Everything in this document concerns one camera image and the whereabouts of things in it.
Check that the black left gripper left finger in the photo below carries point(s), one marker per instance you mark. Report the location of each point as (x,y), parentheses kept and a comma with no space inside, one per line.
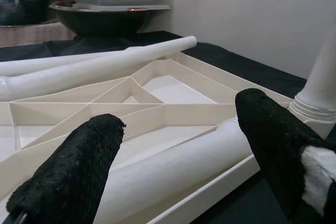
(68,171)

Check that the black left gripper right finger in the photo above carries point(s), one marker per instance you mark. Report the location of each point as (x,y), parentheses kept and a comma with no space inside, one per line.
(273,134)

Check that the white plastic table top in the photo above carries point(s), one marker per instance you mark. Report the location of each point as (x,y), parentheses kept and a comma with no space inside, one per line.
(170,90)

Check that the black tablecloth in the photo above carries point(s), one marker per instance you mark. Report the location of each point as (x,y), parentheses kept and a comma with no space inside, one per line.
(249,69)

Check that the black wok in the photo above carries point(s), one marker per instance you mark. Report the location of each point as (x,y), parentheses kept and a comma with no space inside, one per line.
(105,22)

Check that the black glossy bag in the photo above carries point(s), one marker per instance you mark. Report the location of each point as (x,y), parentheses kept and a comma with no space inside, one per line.
(34,11)

